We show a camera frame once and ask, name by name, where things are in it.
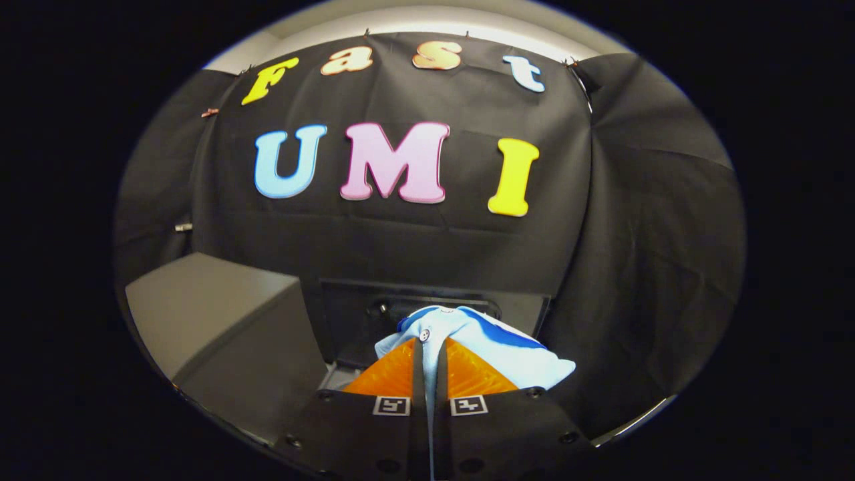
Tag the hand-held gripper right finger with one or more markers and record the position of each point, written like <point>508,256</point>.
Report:
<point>442,434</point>

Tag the black backdrop cloth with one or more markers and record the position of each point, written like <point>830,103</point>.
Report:
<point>467,247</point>

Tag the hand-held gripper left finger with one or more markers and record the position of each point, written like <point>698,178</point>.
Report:
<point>419,427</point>

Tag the light blue polo shirt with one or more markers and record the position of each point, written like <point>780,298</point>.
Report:
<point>507,361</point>

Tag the grey box cabinet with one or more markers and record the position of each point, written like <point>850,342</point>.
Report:
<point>220,314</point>

